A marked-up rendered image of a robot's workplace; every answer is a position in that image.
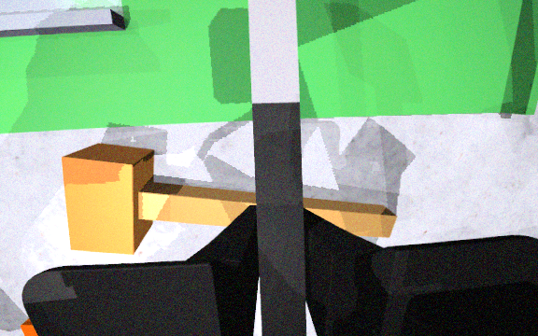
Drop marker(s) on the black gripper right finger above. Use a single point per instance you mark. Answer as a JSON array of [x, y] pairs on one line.
[[356, 288]]

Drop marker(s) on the green flat mat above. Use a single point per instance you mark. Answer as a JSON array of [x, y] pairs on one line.
[[188, 61]]

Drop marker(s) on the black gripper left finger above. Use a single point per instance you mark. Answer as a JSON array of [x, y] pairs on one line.
[[212, 293]]

